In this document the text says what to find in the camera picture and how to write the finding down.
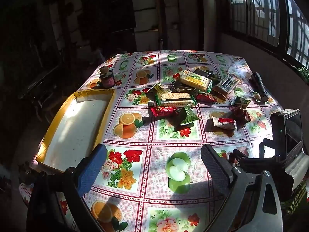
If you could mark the green triangular snack packet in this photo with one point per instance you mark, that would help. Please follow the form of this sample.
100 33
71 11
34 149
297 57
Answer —
189 116

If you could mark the floral fruit print tablecloth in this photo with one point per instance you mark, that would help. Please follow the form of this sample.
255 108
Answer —
154 135

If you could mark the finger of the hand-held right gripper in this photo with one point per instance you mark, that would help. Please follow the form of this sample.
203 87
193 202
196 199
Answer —
262 147
243 159

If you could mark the yellow green snack packet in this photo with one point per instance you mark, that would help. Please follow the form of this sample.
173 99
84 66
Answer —
155 90

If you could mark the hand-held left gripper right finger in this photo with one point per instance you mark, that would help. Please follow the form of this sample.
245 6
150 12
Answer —
214 170

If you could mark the red candy packet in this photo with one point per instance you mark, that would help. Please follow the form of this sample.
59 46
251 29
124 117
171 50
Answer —
164 111
205 98

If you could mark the white rolled column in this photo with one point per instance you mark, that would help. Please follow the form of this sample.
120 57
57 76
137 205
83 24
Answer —
209 17

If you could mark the green edged cracker packet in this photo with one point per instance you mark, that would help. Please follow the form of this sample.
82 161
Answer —
175 99

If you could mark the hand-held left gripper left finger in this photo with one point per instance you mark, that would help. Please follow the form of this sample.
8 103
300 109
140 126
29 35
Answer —
93 168

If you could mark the barred window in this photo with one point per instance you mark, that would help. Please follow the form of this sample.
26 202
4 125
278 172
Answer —
263 12

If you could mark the orange cracker packet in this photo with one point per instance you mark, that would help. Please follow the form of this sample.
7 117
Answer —
227 85

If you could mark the small green snack packet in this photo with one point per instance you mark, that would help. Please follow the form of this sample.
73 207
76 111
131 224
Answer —
239 100

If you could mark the green label cracker packet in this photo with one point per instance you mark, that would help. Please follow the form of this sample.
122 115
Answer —
195 80

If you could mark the yellow rimmed white tray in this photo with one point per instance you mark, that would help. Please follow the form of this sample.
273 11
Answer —
77 125

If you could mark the dark grey foil packet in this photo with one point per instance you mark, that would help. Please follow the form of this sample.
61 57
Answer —
204 73

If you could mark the red and white snack packet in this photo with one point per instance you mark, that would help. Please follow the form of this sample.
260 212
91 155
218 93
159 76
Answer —
223 123

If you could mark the clear plastic bag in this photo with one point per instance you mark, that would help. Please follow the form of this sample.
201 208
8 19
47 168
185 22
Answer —
237 70

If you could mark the dark green snack packet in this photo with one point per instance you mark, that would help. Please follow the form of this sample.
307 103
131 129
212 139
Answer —
177 87

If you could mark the dark red snack packet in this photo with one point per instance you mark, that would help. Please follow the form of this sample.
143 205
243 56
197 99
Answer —
241 114

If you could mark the clear small pastry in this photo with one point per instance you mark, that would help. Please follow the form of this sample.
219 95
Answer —
256 97

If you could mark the dark wooden furniture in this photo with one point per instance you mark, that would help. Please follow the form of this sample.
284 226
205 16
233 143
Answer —
41 84

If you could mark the black flashlight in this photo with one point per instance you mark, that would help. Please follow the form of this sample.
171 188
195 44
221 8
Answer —
259 87

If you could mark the person's right hand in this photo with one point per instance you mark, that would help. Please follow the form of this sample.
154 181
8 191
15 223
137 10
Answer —
299 198

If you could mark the dark bottle with cork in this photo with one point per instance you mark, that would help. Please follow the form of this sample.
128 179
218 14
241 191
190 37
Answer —
107 78

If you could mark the green cloth on sill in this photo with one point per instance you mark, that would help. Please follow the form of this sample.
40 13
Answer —
303 73

